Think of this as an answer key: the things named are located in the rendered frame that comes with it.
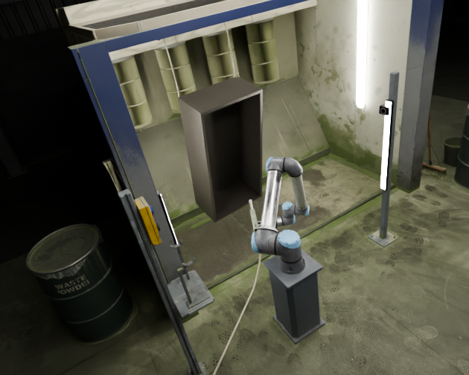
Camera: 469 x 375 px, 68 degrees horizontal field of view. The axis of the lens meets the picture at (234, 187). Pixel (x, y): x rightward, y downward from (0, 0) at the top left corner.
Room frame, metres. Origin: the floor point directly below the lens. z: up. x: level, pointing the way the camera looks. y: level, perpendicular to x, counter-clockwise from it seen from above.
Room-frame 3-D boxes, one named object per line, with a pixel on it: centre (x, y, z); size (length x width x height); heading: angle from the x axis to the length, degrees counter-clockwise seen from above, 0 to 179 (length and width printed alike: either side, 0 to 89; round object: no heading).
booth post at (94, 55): (2.11, 0.65, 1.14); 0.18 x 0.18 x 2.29; 24
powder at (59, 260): (2.25, 1.43, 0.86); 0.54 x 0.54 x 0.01
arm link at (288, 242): (1.81, -0.29, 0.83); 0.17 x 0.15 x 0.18; 64
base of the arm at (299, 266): (1.81, -0.30, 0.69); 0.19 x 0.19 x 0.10
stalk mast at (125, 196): (1.54, 0.55, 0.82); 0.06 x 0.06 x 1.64; 24
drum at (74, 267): (2.25, 1.42, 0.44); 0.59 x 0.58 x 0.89; 94
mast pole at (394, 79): (2.54, -1.35, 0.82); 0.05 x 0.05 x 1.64; 24
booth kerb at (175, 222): (3.79, -0.20, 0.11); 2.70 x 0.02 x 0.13; 114
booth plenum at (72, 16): (4.12, -0.05, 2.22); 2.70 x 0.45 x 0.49; 114
